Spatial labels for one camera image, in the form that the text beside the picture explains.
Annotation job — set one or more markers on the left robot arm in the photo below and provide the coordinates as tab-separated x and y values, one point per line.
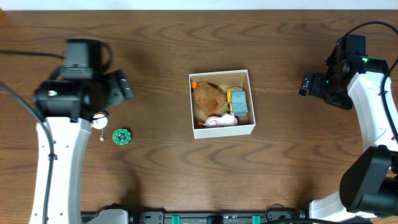
66	103

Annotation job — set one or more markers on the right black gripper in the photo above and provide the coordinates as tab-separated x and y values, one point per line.
345	102

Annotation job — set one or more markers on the brown plush toy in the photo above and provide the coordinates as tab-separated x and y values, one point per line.
210	100

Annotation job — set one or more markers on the green round spinning top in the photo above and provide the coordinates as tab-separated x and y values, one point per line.
122	136

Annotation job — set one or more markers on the white duck toy pink hat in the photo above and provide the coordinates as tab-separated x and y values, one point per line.
225	120

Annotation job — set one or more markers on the white wooden pellet drum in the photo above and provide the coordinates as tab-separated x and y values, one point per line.
99	122

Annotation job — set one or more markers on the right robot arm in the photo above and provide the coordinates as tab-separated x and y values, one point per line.
355	81

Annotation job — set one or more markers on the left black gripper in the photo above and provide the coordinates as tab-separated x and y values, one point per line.
116	89

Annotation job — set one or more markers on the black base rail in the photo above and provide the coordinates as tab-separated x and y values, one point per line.
117	213

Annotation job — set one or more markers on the white cardboard box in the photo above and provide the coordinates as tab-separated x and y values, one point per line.
224	80

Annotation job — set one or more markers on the grey yellow toy truck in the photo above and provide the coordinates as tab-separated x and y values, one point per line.
236	98

